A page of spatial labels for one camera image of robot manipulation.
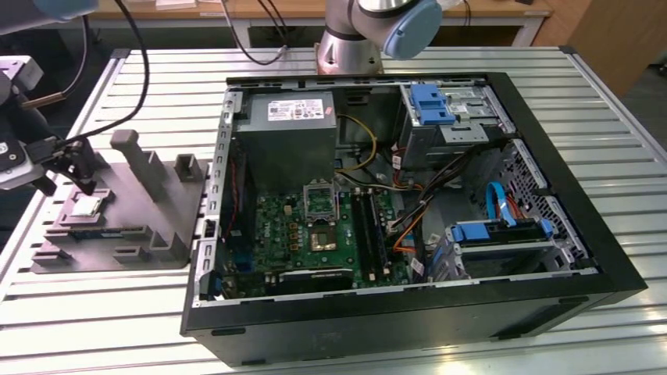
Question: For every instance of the black graphics card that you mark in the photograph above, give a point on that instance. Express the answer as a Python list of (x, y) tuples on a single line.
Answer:
[(312, 281)]

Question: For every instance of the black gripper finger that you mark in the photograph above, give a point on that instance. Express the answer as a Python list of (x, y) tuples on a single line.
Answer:
[(44, 183), (83, 164)]

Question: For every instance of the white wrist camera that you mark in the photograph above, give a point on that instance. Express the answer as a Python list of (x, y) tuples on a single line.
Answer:
[(12, 168), (20, 78)]

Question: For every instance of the hard disk in blue carrier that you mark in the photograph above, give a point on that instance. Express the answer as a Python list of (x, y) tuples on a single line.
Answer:
[(511, 233)]

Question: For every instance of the black PC case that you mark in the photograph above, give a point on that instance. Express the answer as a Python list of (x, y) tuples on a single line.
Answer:
[(364, 332)]

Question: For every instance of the grey power supply unit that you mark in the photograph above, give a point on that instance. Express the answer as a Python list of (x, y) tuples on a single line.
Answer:
[(281, 152)]

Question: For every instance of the black RAM slot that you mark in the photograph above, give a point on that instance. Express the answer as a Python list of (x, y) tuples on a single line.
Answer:
[(359, 234), (365, 234), (372, 234)]

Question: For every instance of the white cardboard box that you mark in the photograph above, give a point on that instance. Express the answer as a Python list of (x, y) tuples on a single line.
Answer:
[(177, 4)]

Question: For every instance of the grey parts rack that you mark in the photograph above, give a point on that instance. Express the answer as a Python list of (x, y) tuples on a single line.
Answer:
[(129, 218)]

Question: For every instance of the blue card latch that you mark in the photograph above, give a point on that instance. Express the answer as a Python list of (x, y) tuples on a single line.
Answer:
[(212, 287)]

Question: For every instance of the silver drive cage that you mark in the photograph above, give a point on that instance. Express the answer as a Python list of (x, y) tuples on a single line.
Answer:
[(457, 136)]

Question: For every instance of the silver CPU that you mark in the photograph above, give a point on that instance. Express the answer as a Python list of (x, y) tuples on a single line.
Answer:
[(85, 207)]

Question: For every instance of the green RAM stick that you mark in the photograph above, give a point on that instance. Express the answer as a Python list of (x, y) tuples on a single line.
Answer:
[(99, 234)]

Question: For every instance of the blue plastic drive latch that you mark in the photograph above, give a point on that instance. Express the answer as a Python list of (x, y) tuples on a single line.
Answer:
[(429, 101)]

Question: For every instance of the silver disk bay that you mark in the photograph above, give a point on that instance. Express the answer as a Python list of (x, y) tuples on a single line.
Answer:
[(500, 248)]

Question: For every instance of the green motherboard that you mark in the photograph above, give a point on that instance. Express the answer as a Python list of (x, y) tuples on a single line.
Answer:
[(276, 211)]

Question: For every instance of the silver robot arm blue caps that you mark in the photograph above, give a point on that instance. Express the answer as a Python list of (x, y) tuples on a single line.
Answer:
[(345, 43)]

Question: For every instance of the blue port connector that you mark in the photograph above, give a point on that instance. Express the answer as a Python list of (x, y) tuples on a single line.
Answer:
[(244, 261)]

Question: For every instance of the wooden cabinet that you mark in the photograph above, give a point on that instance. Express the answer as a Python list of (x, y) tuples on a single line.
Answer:
[(615, 39)]

